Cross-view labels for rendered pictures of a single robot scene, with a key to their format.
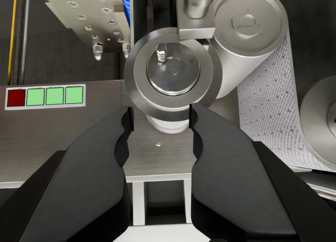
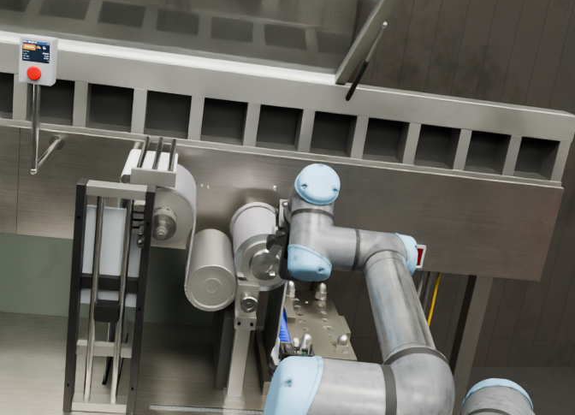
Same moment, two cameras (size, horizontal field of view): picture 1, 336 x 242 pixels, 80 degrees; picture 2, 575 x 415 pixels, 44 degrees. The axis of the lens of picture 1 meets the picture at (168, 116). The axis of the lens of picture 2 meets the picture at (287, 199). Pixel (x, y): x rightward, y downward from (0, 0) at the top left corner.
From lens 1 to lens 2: 143 cm
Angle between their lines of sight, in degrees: 11
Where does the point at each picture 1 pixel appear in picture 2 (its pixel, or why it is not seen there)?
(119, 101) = not seen: hidden behind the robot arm
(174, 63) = (263, 268)
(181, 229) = (266, 98)
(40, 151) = (397, 198)
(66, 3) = (333, 329)
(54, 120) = (377, 228)
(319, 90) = (176, 239)
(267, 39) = (201, 275)
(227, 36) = (226, 280)
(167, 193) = (273, 126)
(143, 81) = not seen: hidden behind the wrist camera
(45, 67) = (459, 299)
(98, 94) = not seen: hidden behind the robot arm
